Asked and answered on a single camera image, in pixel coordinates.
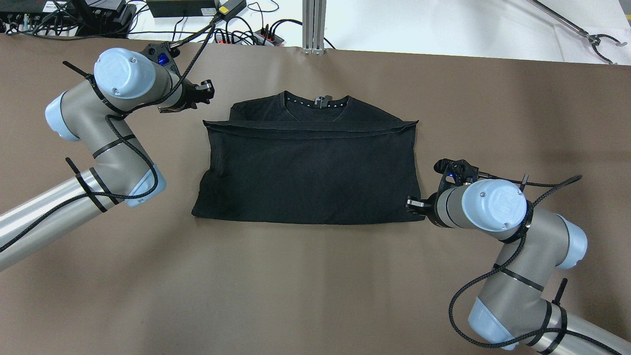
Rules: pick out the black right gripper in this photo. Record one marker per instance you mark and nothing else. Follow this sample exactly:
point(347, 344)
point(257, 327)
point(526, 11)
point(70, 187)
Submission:
point(430, 207)

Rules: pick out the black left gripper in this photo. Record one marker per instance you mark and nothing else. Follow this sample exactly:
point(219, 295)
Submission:
point(188, 97)

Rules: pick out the black printed t-shirt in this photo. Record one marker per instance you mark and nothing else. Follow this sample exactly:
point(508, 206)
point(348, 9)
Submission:
point(291, 160)

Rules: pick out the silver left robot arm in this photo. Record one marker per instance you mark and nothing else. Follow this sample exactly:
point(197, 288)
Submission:
point(94, 114)

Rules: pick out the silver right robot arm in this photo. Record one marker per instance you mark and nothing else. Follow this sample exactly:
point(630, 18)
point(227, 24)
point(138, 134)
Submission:
point(504, 307)

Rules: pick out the red black power strip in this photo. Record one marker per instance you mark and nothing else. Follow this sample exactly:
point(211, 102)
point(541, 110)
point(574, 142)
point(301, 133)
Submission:
point(261, 37)

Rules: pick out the black power adapter yellow label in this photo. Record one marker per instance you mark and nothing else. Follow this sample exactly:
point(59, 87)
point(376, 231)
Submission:
point(227, 10)

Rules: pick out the black flat box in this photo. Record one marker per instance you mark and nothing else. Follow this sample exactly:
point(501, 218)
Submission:
point(183, 8)

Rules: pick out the metal reacher grabber tool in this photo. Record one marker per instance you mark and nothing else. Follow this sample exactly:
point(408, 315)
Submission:
point(594, 40)

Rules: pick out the aluminium frame post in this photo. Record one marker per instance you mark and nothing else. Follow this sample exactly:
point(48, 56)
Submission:
point(313, 19)

